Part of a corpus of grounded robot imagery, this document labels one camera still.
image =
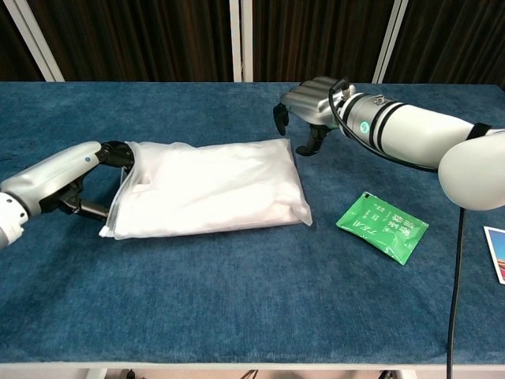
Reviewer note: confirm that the black pleated curtain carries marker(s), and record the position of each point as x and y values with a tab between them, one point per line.
138	39
16	47
453	39
315	39

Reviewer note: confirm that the white plastic bag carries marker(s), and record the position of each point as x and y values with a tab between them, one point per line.
213	189

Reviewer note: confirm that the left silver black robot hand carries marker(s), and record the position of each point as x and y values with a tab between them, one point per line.
51	177

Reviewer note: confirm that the green tea packet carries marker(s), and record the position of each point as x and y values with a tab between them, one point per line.
380	227

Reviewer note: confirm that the blue felt tablecloth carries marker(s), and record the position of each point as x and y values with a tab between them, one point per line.
236	296

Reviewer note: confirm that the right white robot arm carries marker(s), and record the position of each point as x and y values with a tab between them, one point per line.
414	126

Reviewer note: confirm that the landscape photo postcard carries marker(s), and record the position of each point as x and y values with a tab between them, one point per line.
497	252

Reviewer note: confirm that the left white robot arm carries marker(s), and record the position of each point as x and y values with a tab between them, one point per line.
10	221

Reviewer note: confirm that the white metal frame post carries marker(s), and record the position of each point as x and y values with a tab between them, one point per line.
240	39
390	39
33	39

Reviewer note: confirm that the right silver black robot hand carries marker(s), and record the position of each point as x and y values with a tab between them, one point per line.
311	100

